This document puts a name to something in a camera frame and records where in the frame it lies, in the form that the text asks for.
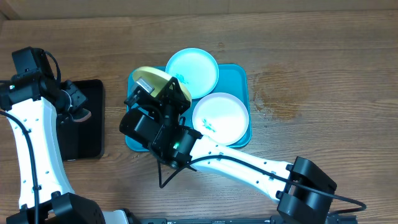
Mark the black plastic tray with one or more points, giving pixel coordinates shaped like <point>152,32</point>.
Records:
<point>90,124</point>

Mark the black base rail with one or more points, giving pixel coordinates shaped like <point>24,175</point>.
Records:
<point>275,219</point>

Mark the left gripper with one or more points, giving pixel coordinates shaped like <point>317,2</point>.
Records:
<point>78,99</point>

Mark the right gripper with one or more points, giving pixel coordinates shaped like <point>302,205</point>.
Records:
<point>171,99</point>

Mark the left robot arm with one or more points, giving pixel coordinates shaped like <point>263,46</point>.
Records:
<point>47,116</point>

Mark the pink and green sponge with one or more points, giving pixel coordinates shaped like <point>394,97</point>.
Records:
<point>81,115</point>

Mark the light blue plate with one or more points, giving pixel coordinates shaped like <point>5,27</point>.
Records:
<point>196,69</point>

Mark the white plate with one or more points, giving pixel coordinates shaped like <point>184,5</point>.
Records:
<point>221,116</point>

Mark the teal plastic tray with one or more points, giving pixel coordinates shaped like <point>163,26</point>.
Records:
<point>232,80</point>

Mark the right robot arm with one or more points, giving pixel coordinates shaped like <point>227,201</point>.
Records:
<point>302,191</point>

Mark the yellow-green plate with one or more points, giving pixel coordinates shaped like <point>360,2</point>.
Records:
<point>156,87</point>

